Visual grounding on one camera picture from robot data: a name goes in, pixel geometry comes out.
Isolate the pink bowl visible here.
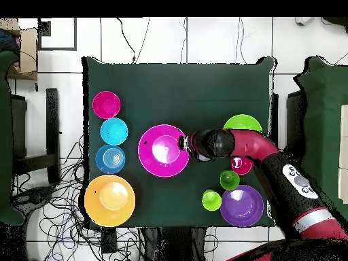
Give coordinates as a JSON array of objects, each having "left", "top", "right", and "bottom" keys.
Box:
[{"left": 137, "top": 124, "right": 190, "bottom": 178}]

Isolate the dark green table cloth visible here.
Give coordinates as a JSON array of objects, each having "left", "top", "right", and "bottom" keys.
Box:
[
  {"left": 82, "top": 56, "right": 277, "bottom": 229},
  {"left": 293, "top": 56, "right": 348, "bottom": 215},
  {"left": 0, "top": 50, "right": 26, "bottom": 226}
]

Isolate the dark green cup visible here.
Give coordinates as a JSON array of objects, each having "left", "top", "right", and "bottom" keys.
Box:
[{"left": 219, "top": 169, "right": 241, "bottom": 191}]

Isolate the green bowl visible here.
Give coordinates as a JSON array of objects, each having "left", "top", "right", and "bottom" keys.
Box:
[{"left": 222, "top": 114, "right": 263, "bottom": 133}]

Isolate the light green cup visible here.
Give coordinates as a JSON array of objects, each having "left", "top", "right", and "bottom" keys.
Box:
[{"left": 201, "top": 189, "right": 222, "bottom": 212}]

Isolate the turquoise bowl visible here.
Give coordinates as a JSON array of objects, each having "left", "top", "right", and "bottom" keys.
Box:
[{"left": 99, "top": 117, "right": 129, "bottom": 146}]

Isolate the red cup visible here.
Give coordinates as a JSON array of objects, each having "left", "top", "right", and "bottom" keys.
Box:
[{"left": 230, "top": 156, "right": 253, "bottom": 175}]

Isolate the translucent blue bowl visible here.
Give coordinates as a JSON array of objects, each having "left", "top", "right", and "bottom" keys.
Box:
[{"left": 94, "top": 144, "right": 126, "bottom": 174}]

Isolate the red bowl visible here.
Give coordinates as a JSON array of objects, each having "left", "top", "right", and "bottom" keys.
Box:
[{"left": 92, "top": 90, "right": 122, "bottom": 120}]

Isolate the purple bowl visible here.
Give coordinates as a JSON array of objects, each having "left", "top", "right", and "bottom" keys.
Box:
[{"left": 220, "top": 184, "right": 264, "bottom": 228}]

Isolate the orange bowl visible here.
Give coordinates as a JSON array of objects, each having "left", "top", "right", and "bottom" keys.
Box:
[{"left": 84, "top": 174, "right": 136, "bottom": 228}]

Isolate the cardboard box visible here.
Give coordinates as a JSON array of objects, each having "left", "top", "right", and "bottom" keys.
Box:
[{"left": 6, "top": 28, "right": 38, "bottom": 81}]

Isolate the black cable with plug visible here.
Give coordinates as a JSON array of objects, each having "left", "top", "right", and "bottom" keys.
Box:
[{"left": 116, "top": 17, "right": 137, "bottom": 65}]

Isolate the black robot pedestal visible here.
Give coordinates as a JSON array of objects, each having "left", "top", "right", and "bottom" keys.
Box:
[{"left": 143, "top": 227, "right": 207, "bottom": 261}]

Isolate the tangle of black cables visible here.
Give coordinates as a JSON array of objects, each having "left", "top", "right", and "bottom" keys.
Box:
[{"left": 10, "top": 134, "right": 145, "bottom": 261}]

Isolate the black stand frame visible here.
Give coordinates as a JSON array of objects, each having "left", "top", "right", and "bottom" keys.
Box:
[
  {"left": 285, "top": 90, "right": 307, "bottom": 158},
  {"left": 10, "top": 88, "right": 61, "bottom": 186}
]

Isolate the dark grey pedestal leg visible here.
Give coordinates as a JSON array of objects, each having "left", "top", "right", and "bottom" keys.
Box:
[{"left": 10, "top": 184, "right": 59, "bottom": 210}]

